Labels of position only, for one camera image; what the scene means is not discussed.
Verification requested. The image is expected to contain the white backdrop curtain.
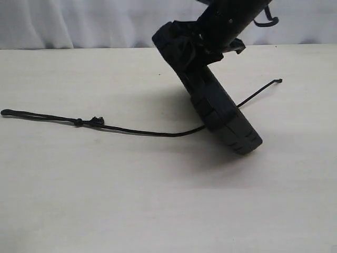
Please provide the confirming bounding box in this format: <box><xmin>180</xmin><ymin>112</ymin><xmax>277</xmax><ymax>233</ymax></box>
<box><xmin>1</xmin><ymin>1</ymin><xmax>336</xmax><ymax>49</ymax></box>

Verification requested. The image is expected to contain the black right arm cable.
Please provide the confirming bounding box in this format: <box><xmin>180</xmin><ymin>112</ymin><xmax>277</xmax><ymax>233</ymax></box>
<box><xmin>252</xmin><ymin>5</ymin><xmax>280</xmax><ymax>27</ymax></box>

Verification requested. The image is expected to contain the black braided rope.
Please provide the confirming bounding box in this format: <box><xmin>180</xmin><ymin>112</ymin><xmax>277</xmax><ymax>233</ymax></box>
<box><xmin>1</xmin><ymin>78</ymin><xmax>283</xmax><ymax>138</ymax></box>

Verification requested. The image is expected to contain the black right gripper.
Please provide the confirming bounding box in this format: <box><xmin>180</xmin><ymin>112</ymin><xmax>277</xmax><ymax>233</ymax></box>
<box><xmin>184</xmin><ymin>23</ymin><xmax>246</xmax><ymax>65</ymax></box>

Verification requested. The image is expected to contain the black plastic carry case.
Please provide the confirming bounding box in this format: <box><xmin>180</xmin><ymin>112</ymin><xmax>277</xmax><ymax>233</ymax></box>
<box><xmin>152</xmin><ymin>21</ymin><xmax>263</xmax><ymax>155</ymax></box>

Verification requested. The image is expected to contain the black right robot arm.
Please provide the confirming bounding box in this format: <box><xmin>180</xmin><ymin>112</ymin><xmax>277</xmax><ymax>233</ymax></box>
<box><xmin>188</xmin><ymin>0</ymin><xmax>279</xmax><ymax>65</ymax></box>

